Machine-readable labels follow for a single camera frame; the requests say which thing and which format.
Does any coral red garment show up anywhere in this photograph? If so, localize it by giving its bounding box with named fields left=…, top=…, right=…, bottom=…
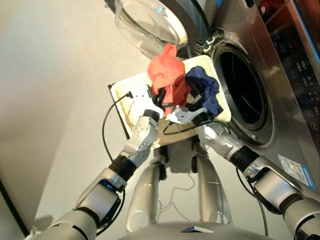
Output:
left=146, top=43, right=190, bottom=107

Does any pale woven laundry basket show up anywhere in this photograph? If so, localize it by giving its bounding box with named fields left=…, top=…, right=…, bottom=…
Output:
left=111, top=54, right=232, bottom=151

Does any round washing machine door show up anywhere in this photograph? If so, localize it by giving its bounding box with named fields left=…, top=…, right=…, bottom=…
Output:
left=113, top=0, right=211, bottom=60

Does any grey washing machine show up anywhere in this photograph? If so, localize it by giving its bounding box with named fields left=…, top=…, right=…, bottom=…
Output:
left=199, top=0, right=320, bottom=196

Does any navy blue garment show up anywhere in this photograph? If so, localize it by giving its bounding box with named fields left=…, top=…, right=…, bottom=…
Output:
left=185, top=65, right=224, bottom=118

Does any silver robot leg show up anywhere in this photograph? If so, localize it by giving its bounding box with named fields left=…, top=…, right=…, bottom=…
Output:
left=125, top=147, right=168, bottom=232
left=190, top=142, right=233, bottom=225

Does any blue white energy label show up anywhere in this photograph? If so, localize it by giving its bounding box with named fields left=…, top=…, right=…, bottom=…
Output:
left=276, top=154, right=316, bottom=191

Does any silver robot torso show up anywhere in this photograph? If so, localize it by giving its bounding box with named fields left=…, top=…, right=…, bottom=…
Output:
left=119, top=221, right=293, bottom=240

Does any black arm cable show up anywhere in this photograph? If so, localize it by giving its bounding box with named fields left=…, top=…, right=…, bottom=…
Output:
left=162, top=119, right=270, bottom=237
left=96, top=91, right=133, bottom=236

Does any thin floor cable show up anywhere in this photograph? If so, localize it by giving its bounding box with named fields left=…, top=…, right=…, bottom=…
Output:
left=157, top=172, right=196, bottom=213

